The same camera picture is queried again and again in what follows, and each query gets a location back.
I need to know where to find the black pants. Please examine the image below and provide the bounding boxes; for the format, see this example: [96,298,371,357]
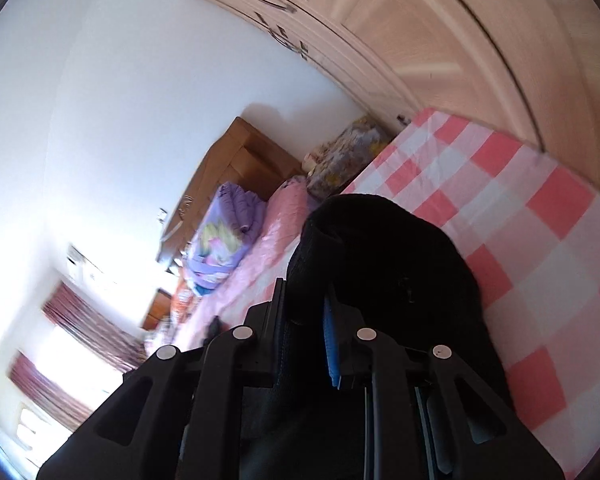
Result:
[263,194,513,479]

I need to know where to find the orange patterned pillow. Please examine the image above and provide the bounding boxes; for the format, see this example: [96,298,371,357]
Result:
[170,278,200,328]

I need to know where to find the wooden headboard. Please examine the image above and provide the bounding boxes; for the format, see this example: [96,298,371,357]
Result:
[141,289,172,330]
[157,117,301,266]

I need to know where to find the maroon curtain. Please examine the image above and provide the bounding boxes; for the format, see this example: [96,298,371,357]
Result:
[42,283,147,373]

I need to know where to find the purple floral folded quilt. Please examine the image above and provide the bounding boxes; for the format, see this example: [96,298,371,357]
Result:
[183,182,267,296]

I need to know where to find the pink checkered bed sheet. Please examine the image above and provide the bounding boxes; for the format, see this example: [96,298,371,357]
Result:
[189,106,600,478]

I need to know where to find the pink quilted pillow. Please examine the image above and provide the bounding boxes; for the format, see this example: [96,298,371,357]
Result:
[236,176,309,285]

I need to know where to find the floral covered nightstand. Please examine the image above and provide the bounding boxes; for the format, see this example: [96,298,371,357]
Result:
[302,116,393,200]

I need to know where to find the light wooden wardrobe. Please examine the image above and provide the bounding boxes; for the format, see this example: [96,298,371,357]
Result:
[129,0,600,196]

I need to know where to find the white wall air conditioner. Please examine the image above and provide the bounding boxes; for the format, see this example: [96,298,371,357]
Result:
[66,244,100,273]

